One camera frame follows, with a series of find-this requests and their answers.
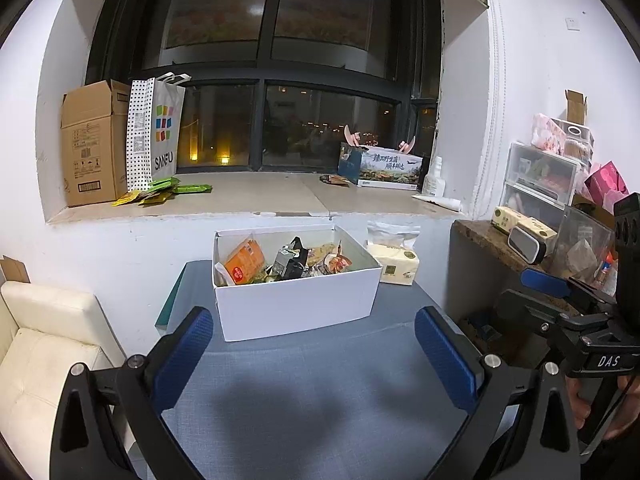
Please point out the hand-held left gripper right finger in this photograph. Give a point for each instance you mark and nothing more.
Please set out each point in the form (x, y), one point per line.
(442, 355)

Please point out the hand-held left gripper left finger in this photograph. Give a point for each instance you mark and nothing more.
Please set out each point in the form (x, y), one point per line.
(182, 355)

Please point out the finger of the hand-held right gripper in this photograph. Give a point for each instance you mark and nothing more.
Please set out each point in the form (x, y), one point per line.
(525, 307)
(545, 280)

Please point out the orange label snack packet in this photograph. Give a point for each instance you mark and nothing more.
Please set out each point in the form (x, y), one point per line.
(245, 262)

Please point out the white cardboard box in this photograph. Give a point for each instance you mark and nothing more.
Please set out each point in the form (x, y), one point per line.
(300, 305)

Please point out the pile of assorted snack packets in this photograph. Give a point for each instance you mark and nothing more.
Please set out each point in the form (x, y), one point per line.
(310, 262)

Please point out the person's right hand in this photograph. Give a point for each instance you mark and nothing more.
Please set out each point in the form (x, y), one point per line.
(627, 405)

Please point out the white alarm clock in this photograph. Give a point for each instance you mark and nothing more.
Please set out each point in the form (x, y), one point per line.
(525, 244)

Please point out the clear plastic container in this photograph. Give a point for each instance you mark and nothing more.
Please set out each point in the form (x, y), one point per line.
(582, 245)

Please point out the teal board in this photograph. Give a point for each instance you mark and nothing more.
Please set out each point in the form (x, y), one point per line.
(170, 300)

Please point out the brown side cabinet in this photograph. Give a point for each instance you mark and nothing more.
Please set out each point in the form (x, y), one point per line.
(475, 280)

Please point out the pale yellow carton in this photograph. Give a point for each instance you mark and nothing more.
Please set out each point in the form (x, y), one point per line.
(505, 217)

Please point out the clear plastic drawer organizer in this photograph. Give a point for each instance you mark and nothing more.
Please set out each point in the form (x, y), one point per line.
(542, 180)

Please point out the beige tissue pack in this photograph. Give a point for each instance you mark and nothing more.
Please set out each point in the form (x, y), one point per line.
(397, 265)

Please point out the magenta box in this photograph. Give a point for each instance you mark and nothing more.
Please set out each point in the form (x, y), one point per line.
(605, 180)

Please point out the clear plastic bag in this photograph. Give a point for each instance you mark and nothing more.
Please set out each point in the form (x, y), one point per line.
(392, 234)

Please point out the white tube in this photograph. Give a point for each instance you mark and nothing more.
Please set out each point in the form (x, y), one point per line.
(437, 202)

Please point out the white leather stool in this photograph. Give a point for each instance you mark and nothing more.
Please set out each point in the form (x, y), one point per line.
(45, 355)

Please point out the clear acrylic box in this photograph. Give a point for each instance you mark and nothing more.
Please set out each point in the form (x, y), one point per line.
(577, 137)

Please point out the pink patterned pouch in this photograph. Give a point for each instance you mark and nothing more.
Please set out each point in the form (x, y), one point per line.
(547, 132)

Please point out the white plastic bottle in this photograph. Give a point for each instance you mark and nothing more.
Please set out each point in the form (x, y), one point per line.
(434, 180)

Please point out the pile of green yellow sachets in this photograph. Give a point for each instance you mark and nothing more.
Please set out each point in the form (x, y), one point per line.
(160, 190)

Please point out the small open cardboard box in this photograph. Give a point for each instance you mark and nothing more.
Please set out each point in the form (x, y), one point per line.
(576, 105)

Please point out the cardboard piece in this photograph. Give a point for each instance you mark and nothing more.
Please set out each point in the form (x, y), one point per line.
(12, 270)

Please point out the printed tissue box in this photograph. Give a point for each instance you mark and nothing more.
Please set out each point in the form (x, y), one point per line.
(385, 167)

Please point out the small dark snack packet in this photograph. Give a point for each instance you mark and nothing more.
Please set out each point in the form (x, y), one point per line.
(334, 180)

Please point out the dotted white shopping bag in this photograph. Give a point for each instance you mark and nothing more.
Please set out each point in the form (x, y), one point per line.
(157, 130)

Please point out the brown cardboard box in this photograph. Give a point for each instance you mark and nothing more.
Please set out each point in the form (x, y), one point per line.
(92, 145)

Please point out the dark framed window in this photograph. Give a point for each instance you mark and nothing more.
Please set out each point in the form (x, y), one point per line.
(280, 60)

